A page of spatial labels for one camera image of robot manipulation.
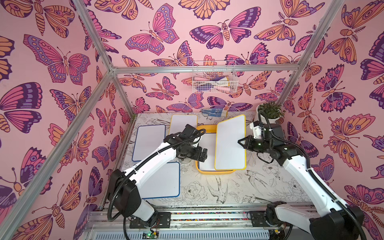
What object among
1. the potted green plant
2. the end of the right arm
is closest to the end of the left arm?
the end of the right arm

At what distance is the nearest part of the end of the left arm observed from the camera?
0.56 meters

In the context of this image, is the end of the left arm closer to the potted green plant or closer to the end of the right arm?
the end of the right arm
